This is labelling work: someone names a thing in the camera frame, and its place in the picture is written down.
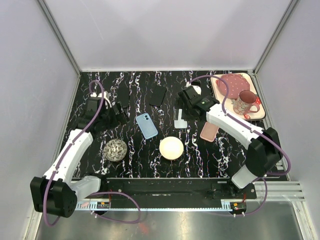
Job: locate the aluminium front rail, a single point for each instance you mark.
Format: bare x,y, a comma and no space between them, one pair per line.
275,191

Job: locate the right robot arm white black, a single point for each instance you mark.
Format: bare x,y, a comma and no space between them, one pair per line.
263,149

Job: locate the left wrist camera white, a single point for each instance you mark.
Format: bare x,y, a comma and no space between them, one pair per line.
105,95

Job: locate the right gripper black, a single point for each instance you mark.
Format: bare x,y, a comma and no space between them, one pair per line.
185,117

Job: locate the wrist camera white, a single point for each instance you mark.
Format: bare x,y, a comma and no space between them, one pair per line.
105,95
197,88

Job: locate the pink mug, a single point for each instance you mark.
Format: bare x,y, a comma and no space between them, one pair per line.
246,103

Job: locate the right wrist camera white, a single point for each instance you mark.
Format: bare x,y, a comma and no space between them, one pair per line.
197,88

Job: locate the left aluminium frame post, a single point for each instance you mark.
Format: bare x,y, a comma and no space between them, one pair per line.
59,36

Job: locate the pink phone case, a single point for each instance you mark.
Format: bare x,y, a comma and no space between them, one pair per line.
209,132

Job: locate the light blue phone case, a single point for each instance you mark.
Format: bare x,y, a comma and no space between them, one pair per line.
146,126

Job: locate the pink dotted plate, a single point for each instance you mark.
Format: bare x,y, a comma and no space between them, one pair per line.
236,84

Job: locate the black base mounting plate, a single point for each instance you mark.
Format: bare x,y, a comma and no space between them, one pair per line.
121,196

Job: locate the right aluminium frame post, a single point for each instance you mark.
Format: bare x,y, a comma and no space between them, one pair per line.
278,30

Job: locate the light blue smartphone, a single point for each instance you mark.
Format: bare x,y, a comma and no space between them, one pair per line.
179,122

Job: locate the black smartphone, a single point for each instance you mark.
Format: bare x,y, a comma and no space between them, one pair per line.
123,96
158,96

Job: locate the white round bowl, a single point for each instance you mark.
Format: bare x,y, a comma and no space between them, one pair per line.
171,148

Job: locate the white cable duct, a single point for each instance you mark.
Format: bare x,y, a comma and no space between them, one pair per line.
214,206

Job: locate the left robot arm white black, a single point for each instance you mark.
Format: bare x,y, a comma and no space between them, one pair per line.
54,193

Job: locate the aluminium frame post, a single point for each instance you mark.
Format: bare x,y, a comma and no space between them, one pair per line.
59,36
278,30

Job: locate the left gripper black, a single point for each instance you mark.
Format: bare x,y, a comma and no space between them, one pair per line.
120,119

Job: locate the leaf patterned bowl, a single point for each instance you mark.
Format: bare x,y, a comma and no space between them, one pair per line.
115,150

